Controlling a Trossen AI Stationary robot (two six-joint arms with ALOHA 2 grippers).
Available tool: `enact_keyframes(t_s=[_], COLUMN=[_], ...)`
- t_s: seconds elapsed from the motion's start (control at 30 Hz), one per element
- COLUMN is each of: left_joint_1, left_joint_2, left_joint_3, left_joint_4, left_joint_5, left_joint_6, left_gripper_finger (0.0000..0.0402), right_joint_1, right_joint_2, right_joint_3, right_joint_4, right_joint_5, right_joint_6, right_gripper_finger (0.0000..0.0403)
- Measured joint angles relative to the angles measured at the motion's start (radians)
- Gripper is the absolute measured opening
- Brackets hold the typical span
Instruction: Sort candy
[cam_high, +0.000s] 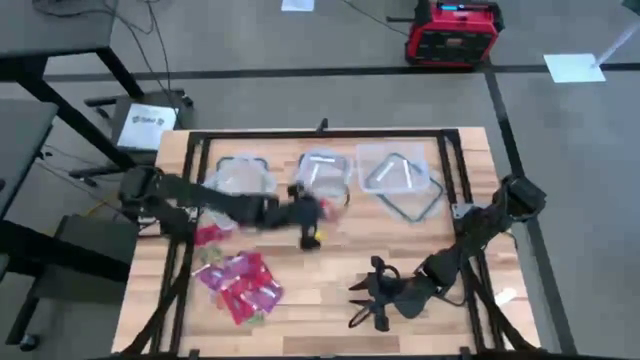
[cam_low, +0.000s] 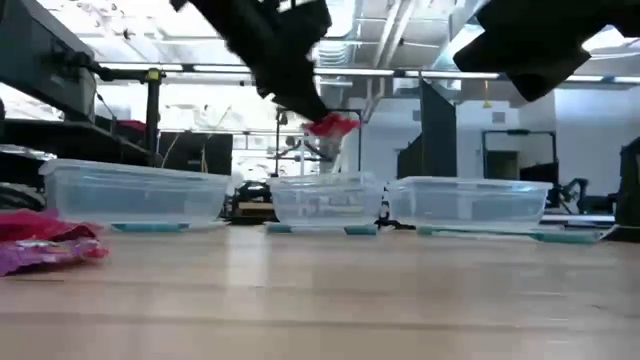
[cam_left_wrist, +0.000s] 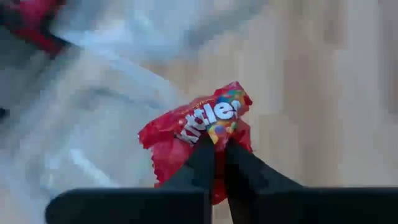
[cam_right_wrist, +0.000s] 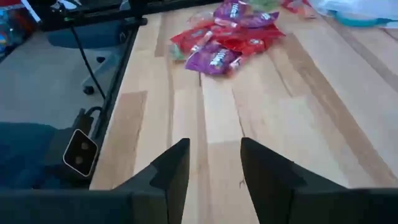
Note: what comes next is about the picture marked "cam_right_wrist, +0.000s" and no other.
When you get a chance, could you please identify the small green candy pack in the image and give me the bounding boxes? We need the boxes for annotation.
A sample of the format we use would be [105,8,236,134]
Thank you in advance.
[169,43,188,62]

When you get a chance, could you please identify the purple candy pack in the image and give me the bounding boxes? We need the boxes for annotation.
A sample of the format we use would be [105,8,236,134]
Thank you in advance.
[212,0,253,23]
[238,11,280,29]
[184,41,243,76]

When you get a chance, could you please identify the black table-level camera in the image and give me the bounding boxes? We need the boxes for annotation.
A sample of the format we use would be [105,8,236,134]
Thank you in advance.
[62,128,100,178]

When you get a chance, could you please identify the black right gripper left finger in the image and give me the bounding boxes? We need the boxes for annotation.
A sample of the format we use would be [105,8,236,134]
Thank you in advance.
[113,138,191,224]

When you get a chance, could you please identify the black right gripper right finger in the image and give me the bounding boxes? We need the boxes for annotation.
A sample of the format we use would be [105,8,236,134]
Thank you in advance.
[240,136,348,224]

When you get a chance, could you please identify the large clear plastic container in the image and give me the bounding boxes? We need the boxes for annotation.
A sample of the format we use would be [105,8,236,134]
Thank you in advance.
[307,0,398,21]

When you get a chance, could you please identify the black hanging cable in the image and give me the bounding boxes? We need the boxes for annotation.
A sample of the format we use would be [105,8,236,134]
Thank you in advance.
[68,23,107,101]

